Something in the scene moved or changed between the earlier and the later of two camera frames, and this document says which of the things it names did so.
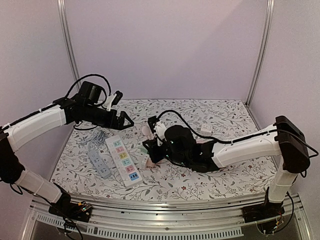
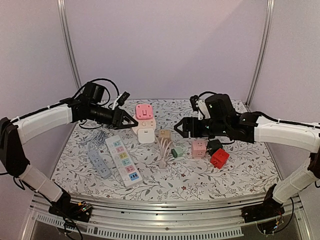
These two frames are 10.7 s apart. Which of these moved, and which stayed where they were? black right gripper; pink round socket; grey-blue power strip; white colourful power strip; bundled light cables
Moved: pink round socket; black right gripper
Stayed: bundled light cables; white colourful power strip; grey-blue power strip
